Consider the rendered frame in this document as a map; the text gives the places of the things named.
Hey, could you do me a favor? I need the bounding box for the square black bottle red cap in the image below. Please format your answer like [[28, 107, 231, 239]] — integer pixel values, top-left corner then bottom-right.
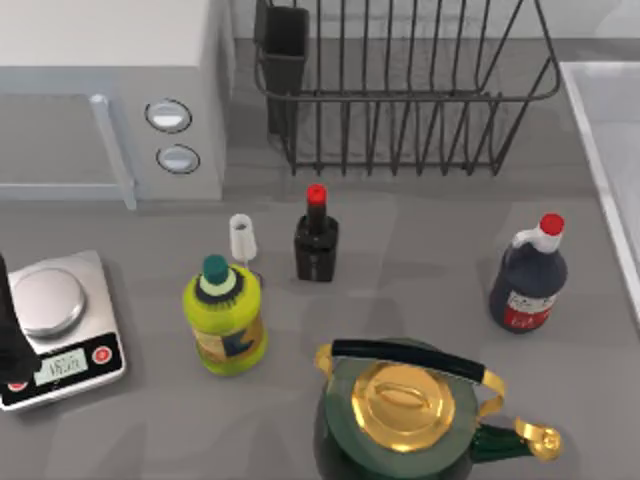
[[293, 183, 340, 284]]

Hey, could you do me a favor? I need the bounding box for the yellow-green bottle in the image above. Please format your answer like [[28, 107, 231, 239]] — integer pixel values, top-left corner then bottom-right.
[[182, 254, 269, 376]]

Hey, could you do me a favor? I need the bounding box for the small microwave knob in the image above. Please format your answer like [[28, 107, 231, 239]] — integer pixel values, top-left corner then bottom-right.
[[155, 143, 202, 175]]

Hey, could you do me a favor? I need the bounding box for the pale microwave oven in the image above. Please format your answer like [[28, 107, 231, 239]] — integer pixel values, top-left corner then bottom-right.
[[0, 0, 236, 211]]

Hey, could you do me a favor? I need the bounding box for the green and gold kettle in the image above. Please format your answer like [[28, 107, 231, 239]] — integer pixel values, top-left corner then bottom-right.
[[313, 338, 563, 480]]

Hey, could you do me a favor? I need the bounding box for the large microwave knob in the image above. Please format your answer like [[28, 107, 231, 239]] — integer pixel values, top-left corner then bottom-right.
[[144, 98, 193, 135]]

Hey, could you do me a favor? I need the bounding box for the black cutlery holder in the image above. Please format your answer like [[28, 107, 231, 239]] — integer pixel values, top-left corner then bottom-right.
[[253, 0, 310, 96]]

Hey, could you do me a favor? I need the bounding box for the dark jug bottle red cap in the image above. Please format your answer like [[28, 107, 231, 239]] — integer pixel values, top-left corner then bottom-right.
[[488, 212, 569, 335]]

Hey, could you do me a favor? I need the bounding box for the silver kitchen scale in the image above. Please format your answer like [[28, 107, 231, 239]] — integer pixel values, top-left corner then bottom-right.
[[0, 249, 128, 412]]

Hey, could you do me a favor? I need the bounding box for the microwave oven door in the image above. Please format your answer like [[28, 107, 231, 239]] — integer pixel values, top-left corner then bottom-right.
[[0, 92, 137, 211]]

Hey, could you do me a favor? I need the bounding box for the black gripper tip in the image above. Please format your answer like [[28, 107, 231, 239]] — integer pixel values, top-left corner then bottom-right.
[[0, 253, 40, 386]]

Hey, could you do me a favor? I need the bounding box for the dark wire dish rack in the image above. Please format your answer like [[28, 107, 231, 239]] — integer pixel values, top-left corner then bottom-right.
[[252, 0, 561, 177]]

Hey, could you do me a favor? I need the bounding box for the microwave door handle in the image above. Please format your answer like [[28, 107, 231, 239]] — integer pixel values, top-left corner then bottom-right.
[[89, 93, 138, 211]]

